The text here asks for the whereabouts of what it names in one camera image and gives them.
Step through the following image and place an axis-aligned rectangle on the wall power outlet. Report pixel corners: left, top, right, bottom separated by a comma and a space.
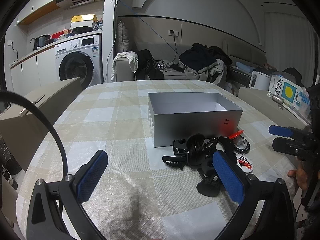
168, 30, 179, 37

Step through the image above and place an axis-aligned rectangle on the white washing machine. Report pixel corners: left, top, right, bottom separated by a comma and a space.
55, 34, 103, 90

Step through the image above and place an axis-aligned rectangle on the black banana hair clip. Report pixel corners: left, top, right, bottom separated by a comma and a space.
162, 155, 188, 171

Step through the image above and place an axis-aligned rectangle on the silver cardboard box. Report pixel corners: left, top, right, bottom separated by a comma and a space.
148, 92, 243, 147

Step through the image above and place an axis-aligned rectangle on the plaid tablecloth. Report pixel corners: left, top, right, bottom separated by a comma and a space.
15, 79, 307, 240

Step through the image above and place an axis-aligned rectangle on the beige box right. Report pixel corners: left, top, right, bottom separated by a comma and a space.
238, 87, 310, 131

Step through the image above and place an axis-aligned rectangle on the lemon tissue pack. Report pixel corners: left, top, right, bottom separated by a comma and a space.
268, 75, 310, 118

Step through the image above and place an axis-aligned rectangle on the pile of dark clothes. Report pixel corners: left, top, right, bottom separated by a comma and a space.
179, 43, 233, 87

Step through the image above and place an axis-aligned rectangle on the right hand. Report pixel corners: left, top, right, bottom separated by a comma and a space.
287, 161, 313, 191

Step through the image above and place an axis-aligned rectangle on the black hair claw clip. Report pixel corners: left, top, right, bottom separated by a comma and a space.
172, 134, 219, 169

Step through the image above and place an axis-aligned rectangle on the grey sofa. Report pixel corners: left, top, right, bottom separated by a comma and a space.
113, 52, 266, 83

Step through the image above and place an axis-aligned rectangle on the beige cardboard box left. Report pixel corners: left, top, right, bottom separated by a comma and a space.
0, 77, 83, 172

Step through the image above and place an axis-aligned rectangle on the black garment on armrest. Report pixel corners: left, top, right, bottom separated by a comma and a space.
135, 49, 164, 80

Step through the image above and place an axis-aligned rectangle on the white cloth on armrest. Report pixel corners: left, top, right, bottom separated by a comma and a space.
111, 51, 138, 82

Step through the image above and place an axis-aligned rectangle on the black spiral hair tie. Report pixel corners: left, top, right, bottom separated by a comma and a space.
202, 136, 227, 156
231, 134, 251, 155

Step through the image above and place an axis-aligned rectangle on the black camera cable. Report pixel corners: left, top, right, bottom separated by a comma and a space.
0, 89, 69, 181

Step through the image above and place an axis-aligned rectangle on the white kitchen cabinet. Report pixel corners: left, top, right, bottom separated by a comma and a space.
10, 46, 59, 95

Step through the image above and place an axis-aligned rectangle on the grey striped pillow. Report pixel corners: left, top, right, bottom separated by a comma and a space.
116, 20, 132, 53

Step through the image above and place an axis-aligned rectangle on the yellow cardboard box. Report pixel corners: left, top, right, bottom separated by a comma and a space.
71, 14, 98, 23

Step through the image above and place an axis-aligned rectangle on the white electric kettle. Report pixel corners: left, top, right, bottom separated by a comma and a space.
249, 70, 271, 91

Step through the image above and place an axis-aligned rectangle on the white round badge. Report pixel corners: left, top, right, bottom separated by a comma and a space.
236, 153, 253, 173

